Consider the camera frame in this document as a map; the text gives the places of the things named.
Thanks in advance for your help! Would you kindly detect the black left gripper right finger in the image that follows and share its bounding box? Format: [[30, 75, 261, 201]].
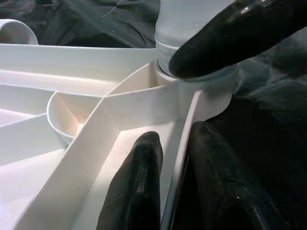
[[167, 121, 291, 230]]

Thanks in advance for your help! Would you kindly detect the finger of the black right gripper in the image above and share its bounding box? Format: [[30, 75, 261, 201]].
[[168, 0, 307, 80]]

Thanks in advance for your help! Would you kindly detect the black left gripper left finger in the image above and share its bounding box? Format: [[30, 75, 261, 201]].
[[95, 131, 164, 230]]

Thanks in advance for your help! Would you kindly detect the white plastic table top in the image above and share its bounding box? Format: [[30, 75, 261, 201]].
[[0, 43, 238, 230]]

